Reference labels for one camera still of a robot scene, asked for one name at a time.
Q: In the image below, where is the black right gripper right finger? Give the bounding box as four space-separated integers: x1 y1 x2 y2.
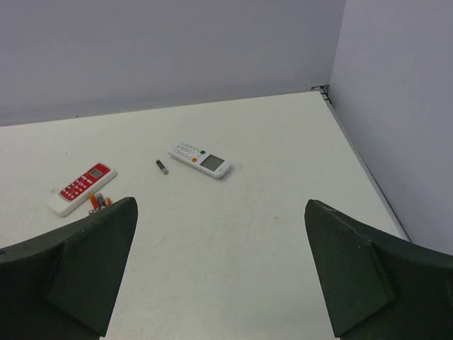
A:
304 200 452 339

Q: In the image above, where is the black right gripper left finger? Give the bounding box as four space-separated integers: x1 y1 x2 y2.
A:
1 197 137 339

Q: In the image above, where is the red and white remote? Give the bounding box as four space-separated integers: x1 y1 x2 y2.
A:
47 163 117 217

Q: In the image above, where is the white remote with orange button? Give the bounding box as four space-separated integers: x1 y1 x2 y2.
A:
168 142 231 179

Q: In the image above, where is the lone black battery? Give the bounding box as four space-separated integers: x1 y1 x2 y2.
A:
156 159 169 175

